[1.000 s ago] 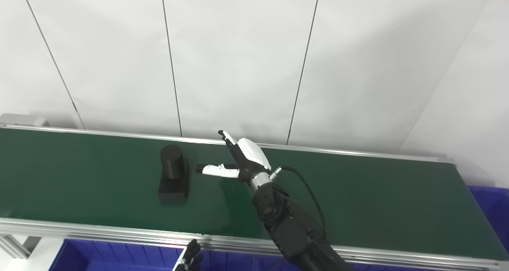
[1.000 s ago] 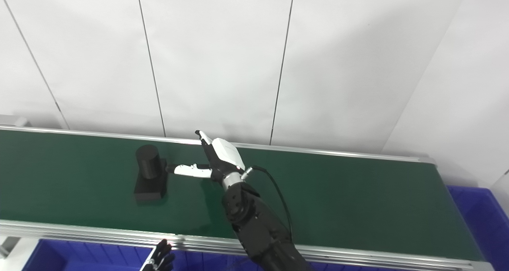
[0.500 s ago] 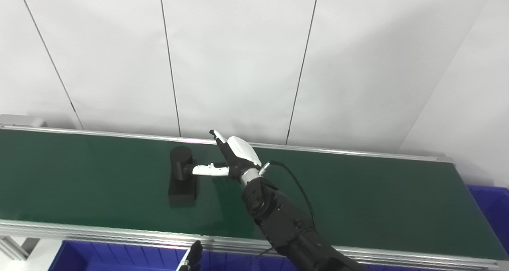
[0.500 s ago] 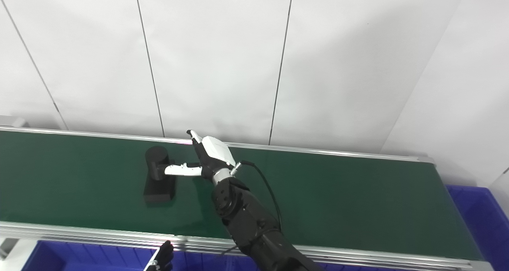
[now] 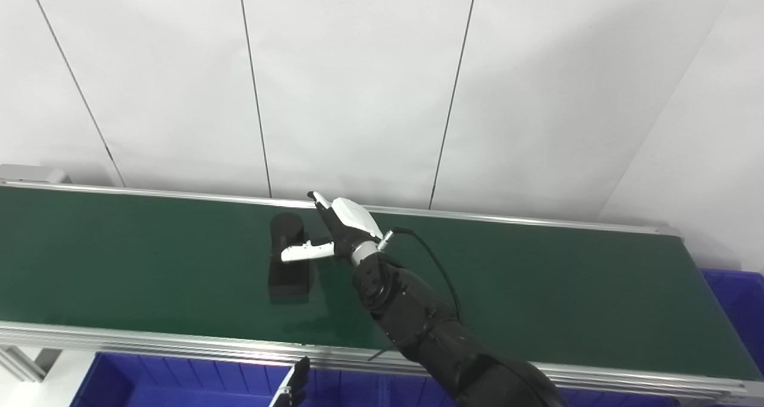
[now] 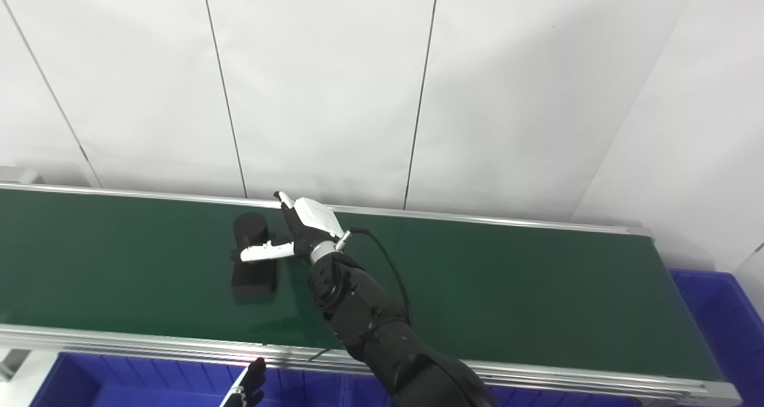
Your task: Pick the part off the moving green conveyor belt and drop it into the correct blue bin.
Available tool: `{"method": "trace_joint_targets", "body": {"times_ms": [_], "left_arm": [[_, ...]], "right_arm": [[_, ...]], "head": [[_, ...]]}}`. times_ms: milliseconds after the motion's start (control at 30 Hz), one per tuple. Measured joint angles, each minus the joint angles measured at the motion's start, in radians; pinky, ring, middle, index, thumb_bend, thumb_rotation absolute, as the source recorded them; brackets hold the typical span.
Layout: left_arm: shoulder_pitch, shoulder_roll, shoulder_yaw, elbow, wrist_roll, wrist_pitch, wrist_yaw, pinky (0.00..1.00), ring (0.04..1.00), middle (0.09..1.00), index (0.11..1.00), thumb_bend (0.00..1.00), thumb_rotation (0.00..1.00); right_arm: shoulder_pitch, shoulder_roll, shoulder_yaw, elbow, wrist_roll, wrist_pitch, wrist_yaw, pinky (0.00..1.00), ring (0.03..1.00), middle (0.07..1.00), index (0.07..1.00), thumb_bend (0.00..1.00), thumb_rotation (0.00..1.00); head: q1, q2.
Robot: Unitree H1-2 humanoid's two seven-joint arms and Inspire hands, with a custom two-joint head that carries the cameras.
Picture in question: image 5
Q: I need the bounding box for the black cylinder block part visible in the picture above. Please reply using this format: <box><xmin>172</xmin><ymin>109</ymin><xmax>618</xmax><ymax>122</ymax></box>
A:
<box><xmin>267</xmin><ymin>212</ymin><xmax>315</xmax><ymax>303</ymax></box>

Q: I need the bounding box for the blue bin with white part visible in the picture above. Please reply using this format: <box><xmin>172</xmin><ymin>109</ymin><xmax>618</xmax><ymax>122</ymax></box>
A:
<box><xmin>70</xmin><ymin>351</ymin><xmax>389</xmax><ymax>407</ymax></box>

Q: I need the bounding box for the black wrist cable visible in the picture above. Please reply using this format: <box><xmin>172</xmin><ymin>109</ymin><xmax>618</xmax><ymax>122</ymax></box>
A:
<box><xmin>367</xmin><ymin>227</ymin><xmax>463</xmax><ymax>363</ymax></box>

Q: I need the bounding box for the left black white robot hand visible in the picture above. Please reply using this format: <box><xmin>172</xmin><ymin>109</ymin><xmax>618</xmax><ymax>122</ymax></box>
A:
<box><xmin>267</xmin><ymin>356</ymin><xmax>311</xmax><ymax>407</ymax></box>

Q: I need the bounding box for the empty blue plastic bin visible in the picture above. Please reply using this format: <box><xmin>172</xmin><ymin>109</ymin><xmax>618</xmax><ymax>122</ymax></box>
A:
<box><xmin>698</xmin><ymin>268</ymin><xmax>764</xmax><ymax>407</ymax></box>

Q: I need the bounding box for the aluminium conveyor leg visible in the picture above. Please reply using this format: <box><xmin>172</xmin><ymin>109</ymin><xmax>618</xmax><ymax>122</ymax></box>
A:
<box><xmin>0</xmin><ymin>344</ymin><xmax>63</xmax><ymax>384</ymax></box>

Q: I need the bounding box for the green conveyor belt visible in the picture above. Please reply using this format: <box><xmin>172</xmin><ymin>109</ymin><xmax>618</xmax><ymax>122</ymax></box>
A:
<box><xmin>0</xmin><ymin>186</ymin><xmax>762</xmax><ymax>381</ymax></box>
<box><xmin>0</xmin><ymin>180</ymin><xmax>764</xmax><ymax>403</ymax></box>

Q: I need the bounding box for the blue bin with black parts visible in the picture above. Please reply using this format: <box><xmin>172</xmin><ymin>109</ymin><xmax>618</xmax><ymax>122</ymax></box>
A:
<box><xmin>388</xmin><ymin>370</ymin><xmax>681</xmax><ymax>407</ymax></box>

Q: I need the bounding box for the grey conveyor end cap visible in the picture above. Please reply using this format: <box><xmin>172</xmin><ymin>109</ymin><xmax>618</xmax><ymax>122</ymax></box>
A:
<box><xmin>0</xmin><ymin>164</ymin><xmax>71</xmax><ymax>185</ymax></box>

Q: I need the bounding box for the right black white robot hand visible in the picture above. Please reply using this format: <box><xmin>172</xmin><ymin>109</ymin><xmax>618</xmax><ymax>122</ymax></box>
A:
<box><xmin>281</xmin><ymin>190</ymin><xmax>384</xmax><ymax>263</ymax></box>

